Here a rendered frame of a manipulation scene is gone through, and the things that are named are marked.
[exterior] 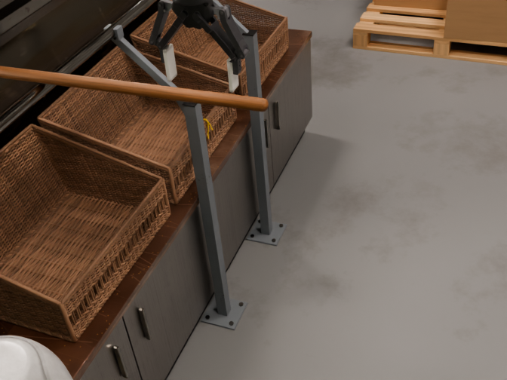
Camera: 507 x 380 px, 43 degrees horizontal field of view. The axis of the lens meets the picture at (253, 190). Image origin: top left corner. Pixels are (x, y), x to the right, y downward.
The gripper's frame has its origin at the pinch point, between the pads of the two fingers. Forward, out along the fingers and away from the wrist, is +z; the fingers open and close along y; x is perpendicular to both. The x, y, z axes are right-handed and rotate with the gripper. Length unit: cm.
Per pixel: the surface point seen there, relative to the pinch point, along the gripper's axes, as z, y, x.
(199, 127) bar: 46, -28, 45
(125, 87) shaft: 12.9, -26.9, 10.8
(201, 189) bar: 70, -30, 43
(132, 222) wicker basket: 61, -36, 14
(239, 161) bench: 87, -34, 81
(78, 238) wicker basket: 75, -60, 14
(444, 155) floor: 133, 33, 172
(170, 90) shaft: 12.2, -15.5, 11.9
